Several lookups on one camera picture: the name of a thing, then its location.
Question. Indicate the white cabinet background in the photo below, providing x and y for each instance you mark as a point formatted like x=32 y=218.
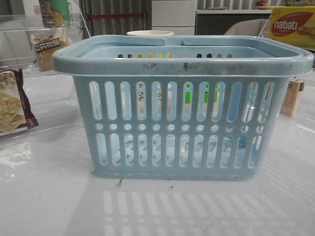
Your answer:
x=177 y=16

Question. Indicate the clear acrylic shelf right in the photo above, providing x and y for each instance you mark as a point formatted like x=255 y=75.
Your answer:
x=305 y=116

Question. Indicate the brown cracker package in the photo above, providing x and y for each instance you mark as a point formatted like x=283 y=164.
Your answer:
x=15 y=108

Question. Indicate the packaged bread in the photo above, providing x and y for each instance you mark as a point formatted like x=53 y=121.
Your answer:
x=45 y=43

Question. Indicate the clear acrylic shelf left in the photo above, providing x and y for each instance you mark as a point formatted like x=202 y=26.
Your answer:
x=15 y=44

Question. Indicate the small beige snack box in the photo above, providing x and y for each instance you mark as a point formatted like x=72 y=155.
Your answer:
x=292 y=97

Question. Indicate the white paper cup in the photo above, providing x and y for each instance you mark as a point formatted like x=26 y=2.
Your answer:
x=150 y=33

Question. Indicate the clear acrylic shelf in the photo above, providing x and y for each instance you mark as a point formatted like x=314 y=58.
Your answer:
x=15 y=44
x=305 y=116

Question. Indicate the green cartoon snack can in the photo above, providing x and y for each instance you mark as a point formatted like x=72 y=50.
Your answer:
x=54 y=13

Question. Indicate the yellow nabati wafer box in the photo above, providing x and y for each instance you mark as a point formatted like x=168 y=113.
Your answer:
x=294 y=25

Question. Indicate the light blue plastic basket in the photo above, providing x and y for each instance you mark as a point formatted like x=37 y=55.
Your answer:
x=180 y=107

